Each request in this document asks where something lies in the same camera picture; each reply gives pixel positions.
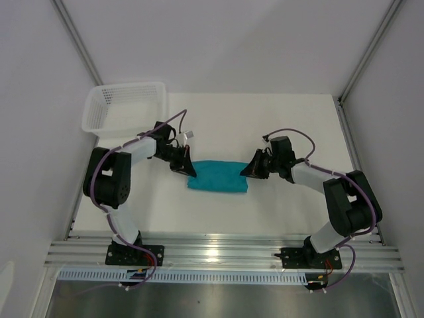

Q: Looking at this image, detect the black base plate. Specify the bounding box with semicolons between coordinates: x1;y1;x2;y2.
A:
105;242;165;267
274;247;342;270

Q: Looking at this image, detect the right aluminium side rail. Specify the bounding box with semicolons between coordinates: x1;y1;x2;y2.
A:
337;97;387;246

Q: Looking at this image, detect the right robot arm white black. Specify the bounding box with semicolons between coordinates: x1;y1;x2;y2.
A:
240;134;382;268

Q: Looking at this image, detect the right aluminium frame post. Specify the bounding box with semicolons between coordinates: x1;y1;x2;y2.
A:
338;0;407;106

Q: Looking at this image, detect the left aluminium side rail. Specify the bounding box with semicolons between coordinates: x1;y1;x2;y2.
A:
64;197;81;240

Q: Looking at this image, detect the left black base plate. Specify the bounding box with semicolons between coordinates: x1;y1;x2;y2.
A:
105;242;165;267

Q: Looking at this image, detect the teal t shirt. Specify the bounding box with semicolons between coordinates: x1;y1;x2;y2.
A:
187;160;248;193

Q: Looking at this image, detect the aluminium side rail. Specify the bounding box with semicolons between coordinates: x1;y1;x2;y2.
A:
64;197;81;240
337;97;387;246

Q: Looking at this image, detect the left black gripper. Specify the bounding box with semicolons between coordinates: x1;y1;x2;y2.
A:
155;144;195;178

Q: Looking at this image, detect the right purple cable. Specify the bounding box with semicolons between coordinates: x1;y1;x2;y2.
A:
262;128;380;294

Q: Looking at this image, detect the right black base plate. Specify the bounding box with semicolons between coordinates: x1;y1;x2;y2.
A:
274;247;342;270

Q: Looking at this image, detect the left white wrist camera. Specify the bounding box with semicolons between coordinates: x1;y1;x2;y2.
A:
176;131;194;143

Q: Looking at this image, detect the purple cable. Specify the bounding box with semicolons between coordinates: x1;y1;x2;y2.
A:
262;128;380;294
88;109;189;292

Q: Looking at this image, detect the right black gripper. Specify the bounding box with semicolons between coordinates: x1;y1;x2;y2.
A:
240;149;281;180

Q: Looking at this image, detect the aluminium frame post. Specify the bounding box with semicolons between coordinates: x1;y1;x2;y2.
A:
338;0;407;106
50;0;104;86

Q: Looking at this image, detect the left aluminium frame post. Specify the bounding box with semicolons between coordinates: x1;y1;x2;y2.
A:
50;0;104;86

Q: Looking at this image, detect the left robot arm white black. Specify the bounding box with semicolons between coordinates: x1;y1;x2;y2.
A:
83;122;197;265

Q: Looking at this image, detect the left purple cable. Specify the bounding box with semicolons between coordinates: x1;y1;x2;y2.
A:
88;109;189;292

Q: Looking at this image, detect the white perforated plastic basket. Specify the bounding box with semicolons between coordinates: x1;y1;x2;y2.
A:
81;81;169;138

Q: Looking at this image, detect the white slotted cable duct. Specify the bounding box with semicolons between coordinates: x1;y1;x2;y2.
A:
58;268;307;286

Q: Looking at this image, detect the aluminium mounting rail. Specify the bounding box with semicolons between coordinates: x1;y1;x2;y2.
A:
44;231;405;273

